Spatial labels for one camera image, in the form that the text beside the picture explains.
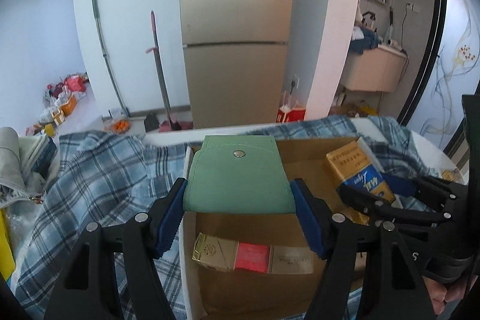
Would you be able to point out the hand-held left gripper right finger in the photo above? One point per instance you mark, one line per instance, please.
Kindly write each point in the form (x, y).
(309, 218)

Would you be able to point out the yellow and blue carton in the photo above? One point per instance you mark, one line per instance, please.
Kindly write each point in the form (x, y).
(356, 170)

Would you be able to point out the white hair dryer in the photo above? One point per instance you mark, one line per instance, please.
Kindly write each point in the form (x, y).
(392, 42)

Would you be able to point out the person's right hand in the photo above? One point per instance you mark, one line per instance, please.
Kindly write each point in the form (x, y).
(444, 295)

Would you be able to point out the cardboard box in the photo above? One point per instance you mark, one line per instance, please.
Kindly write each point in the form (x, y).
(258, 286)

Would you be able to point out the pile of plastic bags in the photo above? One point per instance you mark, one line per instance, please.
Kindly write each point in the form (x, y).
(63, 98)

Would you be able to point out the gold refrigerator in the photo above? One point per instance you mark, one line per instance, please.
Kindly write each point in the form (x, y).
(236, 24)

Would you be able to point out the white floor-level wall socket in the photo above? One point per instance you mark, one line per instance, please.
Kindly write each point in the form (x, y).
(293, 84)

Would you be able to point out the red paper box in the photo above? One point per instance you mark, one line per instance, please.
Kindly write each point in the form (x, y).
(290, 114)

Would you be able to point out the blue plaid cloth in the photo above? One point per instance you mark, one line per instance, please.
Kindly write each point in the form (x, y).
(105, 177)

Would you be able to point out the dark broom with pink grip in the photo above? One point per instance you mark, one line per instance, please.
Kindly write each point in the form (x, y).
(161, 80)

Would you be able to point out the beige cloth bag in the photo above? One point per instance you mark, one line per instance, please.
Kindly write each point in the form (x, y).
(18, 162)

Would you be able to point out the green snap pouch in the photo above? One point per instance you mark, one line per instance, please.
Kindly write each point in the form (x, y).
(240, 181)

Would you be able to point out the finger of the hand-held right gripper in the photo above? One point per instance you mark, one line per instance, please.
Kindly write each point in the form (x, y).
(431, 188)
(378, 205)

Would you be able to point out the floral glass door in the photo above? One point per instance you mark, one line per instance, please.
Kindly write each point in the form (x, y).
(450, 42)

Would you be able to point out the wall outlet with plug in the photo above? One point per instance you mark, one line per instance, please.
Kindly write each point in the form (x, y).
(411, 7)

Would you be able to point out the yellow plastic packet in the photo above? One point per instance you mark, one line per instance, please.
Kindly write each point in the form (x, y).
(5, 245)

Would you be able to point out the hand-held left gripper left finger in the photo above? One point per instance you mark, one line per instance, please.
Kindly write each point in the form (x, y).
(168, 218)

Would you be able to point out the beige vanity cabinet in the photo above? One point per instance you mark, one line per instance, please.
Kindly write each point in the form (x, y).
(375, 69)

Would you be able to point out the blue clothes heap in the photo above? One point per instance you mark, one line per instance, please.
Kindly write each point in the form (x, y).
(365, 40)

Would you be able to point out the red and gold carton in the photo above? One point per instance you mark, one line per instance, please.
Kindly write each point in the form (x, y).
(253, 254)

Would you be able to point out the bag of oranges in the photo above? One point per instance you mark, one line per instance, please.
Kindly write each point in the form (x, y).
(119, 125)

